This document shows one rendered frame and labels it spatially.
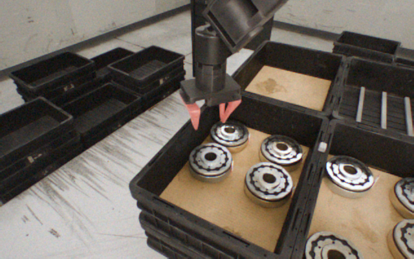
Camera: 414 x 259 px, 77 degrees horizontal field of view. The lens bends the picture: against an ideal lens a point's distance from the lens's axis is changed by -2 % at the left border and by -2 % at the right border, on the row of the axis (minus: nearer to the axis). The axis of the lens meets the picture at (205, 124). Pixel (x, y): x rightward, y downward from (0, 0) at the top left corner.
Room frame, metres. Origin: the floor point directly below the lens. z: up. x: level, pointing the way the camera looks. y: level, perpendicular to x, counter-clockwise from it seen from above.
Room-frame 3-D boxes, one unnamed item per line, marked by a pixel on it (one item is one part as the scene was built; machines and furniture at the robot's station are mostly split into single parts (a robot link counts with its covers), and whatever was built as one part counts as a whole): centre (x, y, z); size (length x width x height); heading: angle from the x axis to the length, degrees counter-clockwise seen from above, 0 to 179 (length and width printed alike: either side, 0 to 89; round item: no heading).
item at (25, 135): (0.87, 0.83, 0.37); 0.40 x 0.30 x 0.45; 144
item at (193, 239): (0.40, -0.08, 0.87); 0.40 x 0.30 x 0.11; 151
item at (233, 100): (0.44, -0.03, 1.01); 0.07 x 0.07 x 0.09; 22
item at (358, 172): (0.39, -0.33, 0.86); 0.05 x 0.05 x 0.01
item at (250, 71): (0.75, -0.27, 0.87); 0.40 x 0.30 x 0.11; 151
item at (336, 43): (1.82, -1.17, 0.37); 0.40 x 0.30 x 0.45; 54
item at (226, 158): (0.43, -0.01, 0.86); 0.10 x 0.10 x 0.01
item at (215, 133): (0.53, -0.06, 0.86); 0.10 x 0.10 x 0.01
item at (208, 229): (0.40, -0.08, 0.92); 0.40 x 0.30 x 0.02; 151
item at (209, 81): (0.44, -0.01, 1.08); 0.10 x 0.07 x 0.07; 112
